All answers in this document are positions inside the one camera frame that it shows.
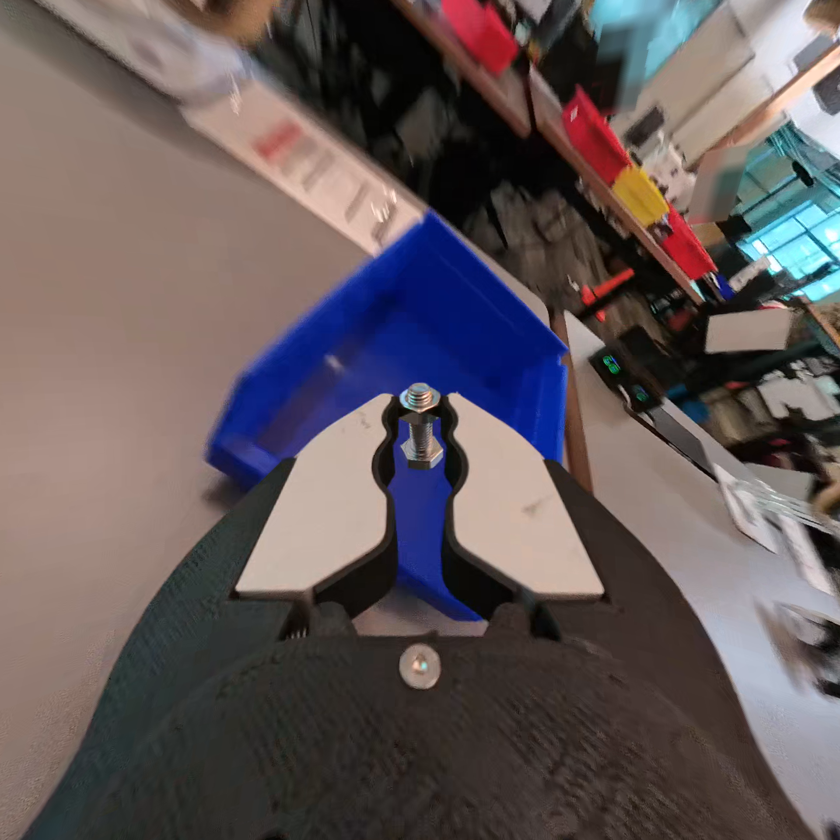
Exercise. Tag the grey desk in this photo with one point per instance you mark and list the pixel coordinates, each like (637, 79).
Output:
(131, 328)

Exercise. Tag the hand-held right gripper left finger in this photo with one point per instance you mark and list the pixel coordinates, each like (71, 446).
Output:
(321, 512)

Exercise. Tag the small yellow storage bin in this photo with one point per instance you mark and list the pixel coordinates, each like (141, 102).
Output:
(640, 197)

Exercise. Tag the steel hex nut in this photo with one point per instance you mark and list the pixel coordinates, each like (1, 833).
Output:
(415, 413)

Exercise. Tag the red storage bin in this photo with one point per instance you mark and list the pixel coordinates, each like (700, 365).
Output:
(689, 246)
(597, 134)
(482, 29)

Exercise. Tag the orange traffic cone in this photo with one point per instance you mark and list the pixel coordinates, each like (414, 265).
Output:
(607, 289)

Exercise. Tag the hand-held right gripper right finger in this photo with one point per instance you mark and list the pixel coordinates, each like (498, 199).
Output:
(525, 518)

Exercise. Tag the steel hex bolt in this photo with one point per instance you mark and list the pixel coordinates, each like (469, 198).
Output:
(420, 439)

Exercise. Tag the paper with red label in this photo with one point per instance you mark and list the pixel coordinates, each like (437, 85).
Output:
(308, 157)

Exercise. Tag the blue storage bin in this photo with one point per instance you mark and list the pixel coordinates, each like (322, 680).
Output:
(446, 328)

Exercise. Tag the white table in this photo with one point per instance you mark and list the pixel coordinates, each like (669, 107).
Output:
(656, 472)

